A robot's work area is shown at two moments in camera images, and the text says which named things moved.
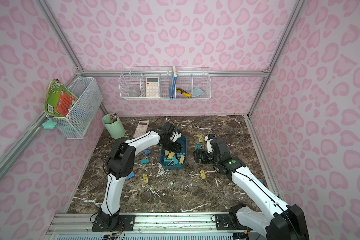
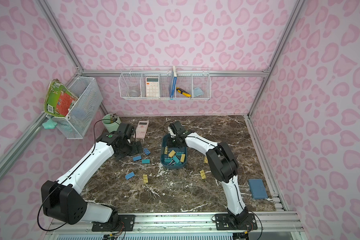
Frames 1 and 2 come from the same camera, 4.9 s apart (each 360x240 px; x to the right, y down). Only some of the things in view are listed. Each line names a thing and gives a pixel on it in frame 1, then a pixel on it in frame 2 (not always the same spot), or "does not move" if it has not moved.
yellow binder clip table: (203, 175) does not move
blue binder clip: (147, 152) does not move
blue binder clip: (131, 174) does not move
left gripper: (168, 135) -> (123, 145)
